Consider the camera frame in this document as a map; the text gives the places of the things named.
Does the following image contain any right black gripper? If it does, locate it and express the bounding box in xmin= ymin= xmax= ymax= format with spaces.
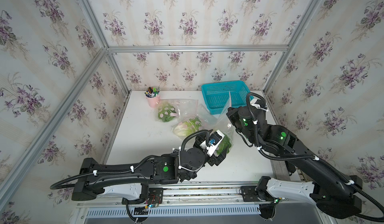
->
xmin=227 ymin=106 xmax=259 ymax=147

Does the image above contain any chinese cabbage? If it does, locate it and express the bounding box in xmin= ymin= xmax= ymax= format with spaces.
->
xmin=216 ymin=135 xmax=232 ymax=156
xmin=158 ymin=102 xmax=178 ymax=123
xmin=173 ymin=117 xmax=203 ymax=138

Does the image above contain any zip-top bag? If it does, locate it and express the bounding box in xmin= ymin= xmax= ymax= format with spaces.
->
xmin=155 ymin=99 xmax=199 ymax=123
xmin=214 ymin=92 xmax=235 ymax=156
xmin=172 ymin=104 xmax=218 ymax=139

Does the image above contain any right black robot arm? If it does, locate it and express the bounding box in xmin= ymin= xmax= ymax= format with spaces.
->
xmin=227 ymin=92 xmax=384 ymax=223

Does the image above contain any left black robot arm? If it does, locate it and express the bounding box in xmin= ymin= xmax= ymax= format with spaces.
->
xmin=50 ymin=130 xmax=232 ymax=201

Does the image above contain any teal plastic basket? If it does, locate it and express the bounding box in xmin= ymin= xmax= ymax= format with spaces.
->
xmin=202 ymin=80 xmax=250 ymax=115

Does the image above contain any pink pen cup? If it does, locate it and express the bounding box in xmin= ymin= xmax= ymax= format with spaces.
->
xmin=146 ymin=94 xmax=160 ymax=108

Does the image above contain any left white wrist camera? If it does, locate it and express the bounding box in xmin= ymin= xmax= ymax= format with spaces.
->
xmin=199 ymin=130 xmax=225 ymax=157

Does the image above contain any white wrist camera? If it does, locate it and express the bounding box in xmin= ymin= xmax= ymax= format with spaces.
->
xmin=250 ymin=97 xmax=269 ymax=112
xmin=199 ymin=130 xmax=225 ymax=157

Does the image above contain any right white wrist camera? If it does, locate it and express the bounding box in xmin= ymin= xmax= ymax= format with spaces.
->
xmin=250 ymin=97 xmax=269 ymax=112

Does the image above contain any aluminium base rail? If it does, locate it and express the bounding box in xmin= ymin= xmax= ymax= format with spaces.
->
xmin=71 ymin=178 xmax=316 ymax=205

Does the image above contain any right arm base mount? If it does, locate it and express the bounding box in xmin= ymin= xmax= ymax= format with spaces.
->
xmin=239 ymin=176 xmax=278 ymax=202

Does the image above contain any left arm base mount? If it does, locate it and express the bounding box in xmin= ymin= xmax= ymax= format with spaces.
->
xmin=122 ymin=188 xmax=164 ymax=206

